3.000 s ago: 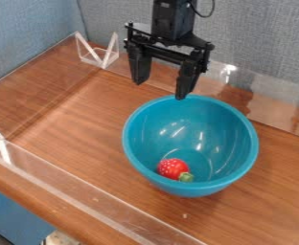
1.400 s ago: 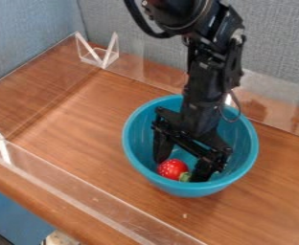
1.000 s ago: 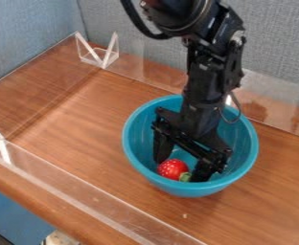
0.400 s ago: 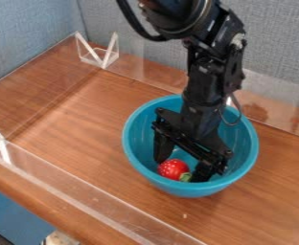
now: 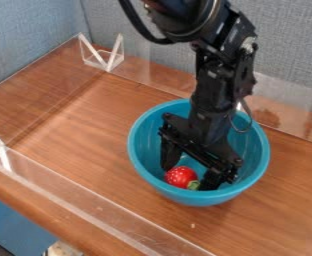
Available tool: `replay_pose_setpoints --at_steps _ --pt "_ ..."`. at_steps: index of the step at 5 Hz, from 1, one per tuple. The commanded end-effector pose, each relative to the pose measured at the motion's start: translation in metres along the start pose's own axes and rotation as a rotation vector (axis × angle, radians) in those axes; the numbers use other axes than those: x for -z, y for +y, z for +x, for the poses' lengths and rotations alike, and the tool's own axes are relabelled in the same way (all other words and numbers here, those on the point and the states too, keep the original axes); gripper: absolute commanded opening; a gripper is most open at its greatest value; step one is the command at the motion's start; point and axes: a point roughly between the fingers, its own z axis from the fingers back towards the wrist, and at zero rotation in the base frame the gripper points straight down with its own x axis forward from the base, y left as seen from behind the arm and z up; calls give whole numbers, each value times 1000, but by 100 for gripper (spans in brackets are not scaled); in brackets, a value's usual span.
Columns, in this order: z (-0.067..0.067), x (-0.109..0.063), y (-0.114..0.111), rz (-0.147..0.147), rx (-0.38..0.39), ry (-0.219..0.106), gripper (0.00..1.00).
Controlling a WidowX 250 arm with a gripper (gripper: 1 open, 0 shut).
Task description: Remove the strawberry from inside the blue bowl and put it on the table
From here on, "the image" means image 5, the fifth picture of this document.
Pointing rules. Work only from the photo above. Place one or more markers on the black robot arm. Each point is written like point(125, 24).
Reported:
point(222, 36)

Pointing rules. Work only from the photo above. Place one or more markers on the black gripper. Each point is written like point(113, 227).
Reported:
point(199, 135)

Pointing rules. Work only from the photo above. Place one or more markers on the clear acrylic barrier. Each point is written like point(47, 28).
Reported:
point(282, 103)
point(29, 184)

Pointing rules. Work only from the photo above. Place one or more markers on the clear acrylic front barrier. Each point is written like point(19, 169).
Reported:
point(29, 184)

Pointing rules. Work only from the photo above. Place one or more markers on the clear acrylic back barrier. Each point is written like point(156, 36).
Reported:
point(282, 103)

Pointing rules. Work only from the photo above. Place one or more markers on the clear acrylic corner bracket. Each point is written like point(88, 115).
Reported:
point(101, 59)

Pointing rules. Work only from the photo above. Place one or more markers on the blue plastic bowl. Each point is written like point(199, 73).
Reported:
point(144, 145)

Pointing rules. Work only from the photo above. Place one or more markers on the red toy strawberry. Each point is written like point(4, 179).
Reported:
point(183, 177)

